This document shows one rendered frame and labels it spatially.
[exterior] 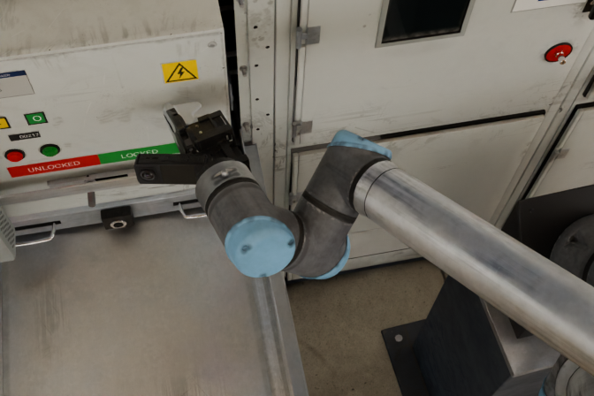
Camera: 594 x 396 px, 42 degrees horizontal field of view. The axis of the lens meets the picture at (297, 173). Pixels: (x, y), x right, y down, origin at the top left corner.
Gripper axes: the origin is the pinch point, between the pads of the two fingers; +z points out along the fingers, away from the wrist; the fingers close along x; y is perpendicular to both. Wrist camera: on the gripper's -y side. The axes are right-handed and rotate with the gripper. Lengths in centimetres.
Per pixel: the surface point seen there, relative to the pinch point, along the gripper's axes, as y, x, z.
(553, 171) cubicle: 99, -72, 6
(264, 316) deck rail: 5.2, -43.1, -17.1
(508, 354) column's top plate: 48, -60, -40
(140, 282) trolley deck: -14.0, -38.9, -0.2
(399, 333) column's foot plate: 52, -123, 9
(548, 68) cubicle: 82, -24, -3
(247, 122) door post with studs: 19.4, -25.8, 17.8
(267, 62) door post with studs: 23.4, -7.0, 11.3
